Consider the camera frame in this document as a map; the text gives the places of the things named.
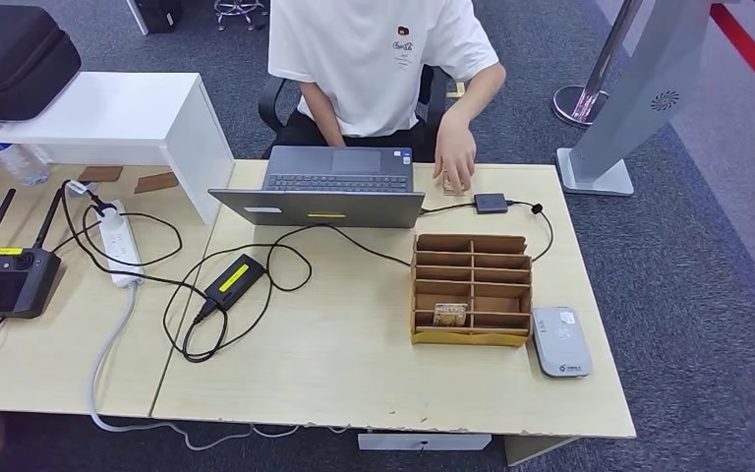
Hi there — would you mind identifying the person's left hand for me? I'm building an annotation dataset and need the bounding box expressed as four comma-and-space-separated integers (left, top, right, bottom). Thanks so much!
433, 111, 479, 198

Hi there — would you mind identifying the person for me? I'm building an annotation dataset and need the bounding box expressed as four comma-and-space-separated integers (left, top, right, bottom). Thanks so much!
266, 0, 507, 164

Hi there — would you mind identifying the grey card reader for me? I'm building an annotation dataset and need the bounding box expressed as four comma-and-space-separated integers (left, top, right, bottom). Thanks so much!
531, 306, 595, 380

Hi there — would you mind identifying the small black USB hub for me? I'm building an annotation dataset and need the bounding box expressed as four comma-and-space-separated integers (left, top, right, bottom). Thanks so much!
473, 192, 509, 215

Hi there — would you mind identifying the grey laptop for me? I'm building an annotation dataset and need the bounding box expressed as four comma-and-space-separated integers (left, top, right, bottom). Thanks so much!
207, 145, 427, 230

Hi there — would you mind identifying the black office chair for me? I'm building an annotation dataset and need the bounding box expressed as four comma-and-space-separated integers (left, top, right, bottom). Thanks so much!
258, 65, 451, 163

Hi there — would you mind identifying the cardboard slotted organizer box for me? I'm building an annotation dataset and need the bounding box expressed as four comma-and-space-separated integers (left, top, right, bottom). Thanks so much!
409, 233, 535, 349

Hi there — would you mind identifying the grey kiosk stand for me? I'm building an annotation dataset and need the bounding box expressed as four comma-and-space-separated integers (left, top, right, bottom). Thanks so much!
554, 0, 714, 198

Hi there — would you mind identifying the chrome chair base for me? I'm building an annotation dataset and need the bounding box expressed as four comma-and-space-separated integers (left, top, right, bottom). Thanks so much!
212, 0, 268, 32

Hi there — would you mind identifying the black yellow-labelled power adapter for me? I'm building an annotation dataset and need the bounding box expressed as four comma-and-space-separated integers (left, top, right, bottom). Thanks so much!
203, 254, 268, 312

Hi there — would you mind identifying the brown cardboard piece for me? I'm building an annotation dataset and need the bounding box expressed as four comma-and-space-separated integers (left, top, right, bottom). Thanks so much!
77, 165, 125, 184
134, 171, 180, 196

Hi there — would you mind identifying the wooden desk leg panel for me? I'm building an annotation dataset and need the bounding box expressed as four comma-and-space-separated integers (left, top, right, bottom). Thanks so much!
504, 435, 581, 468

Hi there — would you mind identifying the black cabinet box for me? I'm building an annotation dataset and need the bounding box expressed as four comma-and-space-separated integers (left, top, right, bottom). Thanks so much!
135, 0, 184, 35

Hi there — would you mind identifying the white furniture leg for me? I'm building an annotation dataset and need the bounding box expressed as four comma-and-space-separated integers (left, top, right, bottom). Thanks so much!
123, 0, 150, 36

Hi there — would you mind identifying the white power strip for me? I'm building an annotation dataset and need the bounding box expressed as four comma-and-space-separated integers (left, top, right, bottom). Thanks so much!
97, 200, 145, 290

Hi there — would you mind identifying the white desk shelf riser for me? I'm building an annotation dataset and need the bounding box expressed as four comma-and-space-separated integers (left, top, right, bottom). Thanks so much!
0, 71, 236, 226

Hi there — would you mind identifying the clear plastic water bottle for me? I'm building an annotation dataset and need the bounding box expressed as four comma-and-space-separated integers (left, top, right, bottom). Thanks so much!
0, 143, 51, 188

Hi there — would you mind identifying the black carrying case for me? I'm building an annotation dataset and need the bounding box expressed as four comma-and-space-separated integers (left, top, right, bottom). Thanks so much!
0, 4, 84, 134

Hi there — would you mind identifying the black remote controller with antennas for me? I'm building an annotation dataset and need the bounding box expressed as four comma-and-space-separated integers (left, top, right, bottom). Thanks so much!
0, 188, 63, 321

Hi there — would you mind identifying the short black hub cable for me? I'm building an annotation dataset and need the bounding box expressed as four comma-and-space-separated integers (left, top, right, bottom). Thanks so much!
418, 202, 477, 217

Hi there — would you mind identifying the black cable with ferrite bead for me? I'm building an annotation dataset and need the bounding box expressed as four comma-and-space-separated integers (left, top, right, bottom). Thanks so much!
506, 200, 555, 264

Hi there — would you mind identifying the chrome stanchion post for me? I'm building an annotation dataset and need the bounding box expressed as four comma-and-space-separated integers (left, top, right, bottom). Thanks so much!
552, 0, 645, 129

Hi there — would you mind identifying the white under-desk bracket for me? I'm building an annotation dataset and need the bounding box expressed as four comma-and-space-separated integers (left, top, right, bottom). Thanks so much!
357, 432, 494, 452

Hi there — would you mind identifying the black laptop charger cable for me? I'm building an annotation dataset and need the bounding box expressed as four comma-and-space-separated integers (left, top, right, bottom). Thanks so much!
161, 223, 413, 364

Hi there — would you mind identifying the black mains cable with plug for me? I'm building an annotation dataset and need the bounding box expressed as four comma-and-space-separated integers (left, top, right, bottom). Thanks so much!
59, 181, 209, 301

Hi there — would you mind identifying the grey power strip cable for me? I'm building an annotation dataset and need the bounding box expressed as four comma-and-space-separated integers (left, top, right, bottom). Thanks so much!
86, 286, 353, 452

